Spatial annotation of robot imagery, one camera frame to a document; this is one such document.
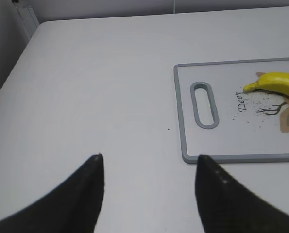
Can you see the grey-rimmed deer cutting board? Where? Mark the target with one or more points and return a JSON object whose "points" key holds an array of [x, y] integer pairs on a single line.
{"points": [[217, 118]]}

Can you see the white aluminium frame post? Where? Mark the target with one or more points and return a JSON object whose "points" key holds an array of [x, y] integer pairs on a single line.
{"points": [[27, 17]]}

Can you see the yellow plastic banana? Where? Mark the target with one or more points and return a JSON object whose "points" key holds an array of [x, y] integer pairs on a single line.
{"points": [[277, 82]]}

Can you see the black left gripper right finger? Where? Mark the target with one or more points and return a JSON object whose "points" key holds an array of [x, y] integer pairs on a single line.
{"points": [[227, 206]]}

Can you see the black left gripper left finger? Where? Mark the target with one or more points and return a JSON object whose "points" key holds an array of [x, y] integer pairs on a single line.
{"points": [[72, 207]]}

